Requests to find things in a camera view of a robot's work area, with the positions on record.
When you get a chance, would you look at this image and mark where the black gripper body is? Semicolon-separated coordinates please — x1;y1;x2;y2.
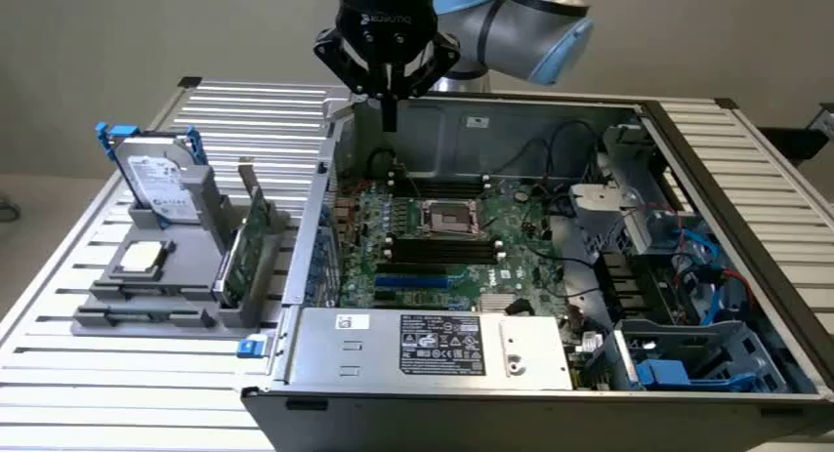
334;0;439;68

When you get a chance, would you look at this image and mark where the green motherboard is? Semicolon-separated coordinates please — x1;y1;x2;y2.
327;174;577;313

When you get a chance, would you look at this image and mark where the red wire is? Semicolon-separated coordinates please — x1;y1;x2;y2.
670;263;758;308

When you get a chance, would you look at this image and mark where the silver power supply unit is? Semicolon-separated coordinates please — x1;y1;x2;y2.
284;307;577;392

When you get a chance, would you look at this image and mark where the silver chipset heatsink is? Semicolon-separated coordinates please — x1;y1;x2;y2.
477;291;525;313

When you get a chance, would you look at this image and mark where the silver hard disk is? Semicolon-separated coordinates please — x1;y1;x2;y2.
115;137;200;225

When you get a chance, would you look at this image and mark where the black expansion slot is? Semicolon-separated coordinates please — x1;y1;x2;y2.
375;263;459;276

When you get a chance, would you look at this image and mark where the grey parts rack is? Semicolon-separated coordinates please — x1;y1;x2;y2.
70;165;294;340

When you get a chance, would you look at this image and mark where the black looped wire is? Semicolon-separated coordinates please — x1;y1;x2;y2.
499;119;602;185

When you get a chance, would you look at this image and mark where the green graphics card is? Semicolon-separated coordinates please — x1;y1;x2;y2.
210;155;274;308

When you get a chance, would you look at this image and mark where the blue expansion slot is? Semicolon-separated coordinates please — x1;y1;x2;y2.
373;273;457;289

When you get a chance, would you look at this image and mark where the blue data wire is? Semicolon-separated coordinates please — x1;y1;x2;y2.
673;226;762;327

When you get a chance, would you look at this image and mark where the grey disk bay cage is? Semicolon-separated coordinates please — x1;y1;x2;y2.
607;318;796;393

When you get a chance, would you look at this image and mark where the open black PC case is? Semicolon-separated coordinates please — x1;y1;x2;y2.
239;91;834;452

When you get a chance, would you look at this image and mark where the grey metal drive bracket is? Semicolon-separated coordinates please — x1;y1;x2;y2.
569;123;706;257

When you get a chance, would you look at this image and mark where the CPU socket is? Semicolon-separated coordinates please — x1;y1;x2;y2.
415;196;489;236

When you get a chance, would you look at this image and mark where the blue disk bay clip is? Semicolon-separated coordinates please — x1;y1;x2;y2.
634;357;694;390

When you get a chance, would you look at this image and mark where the black box beside table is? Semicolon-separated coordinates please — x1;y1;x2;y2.
757;102;834;166

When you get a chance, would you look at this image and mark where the silver CPU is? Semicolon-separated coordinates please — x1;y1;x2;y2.
119;242;170;273

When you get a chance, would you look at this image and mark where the blue disk caddy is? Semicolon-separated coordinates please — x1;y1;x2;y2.
94;122;207;181

